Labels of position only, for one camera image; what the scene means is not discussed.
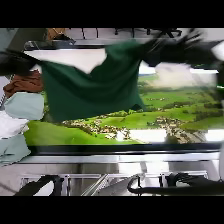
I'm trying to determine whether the dark green T-shirt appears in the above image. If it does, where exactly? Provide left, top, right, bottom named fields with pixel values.
left=39, top=39, right=148, bottom=123

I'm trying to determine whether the pale mint garment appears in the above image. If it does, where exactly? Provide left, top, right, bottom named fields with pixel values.
left=3, top=91, right=46, bottom=121

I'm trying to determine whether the brown garment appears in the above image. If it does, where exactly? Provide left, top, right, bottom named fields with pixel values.
left=3, top=70, right=45, bottom=100

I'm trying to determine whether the white garment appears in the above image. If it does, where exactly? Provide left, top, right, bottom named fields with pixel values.
left=0, top=110, right=31, bottom=140

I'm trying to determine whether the pale grey-green garment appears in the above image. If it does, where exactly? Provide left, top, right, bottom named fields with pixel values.
left=0, top=133, right=32, bottom=168

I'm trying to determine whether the silver frame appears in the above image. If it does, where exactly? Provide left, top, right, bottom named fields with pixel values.
left=0, top=151, right=224, bottom=197

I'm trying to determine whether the black cable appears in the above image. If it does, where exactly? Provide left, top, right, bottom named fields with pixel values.
left=126, top=173, right=224, bottom=197

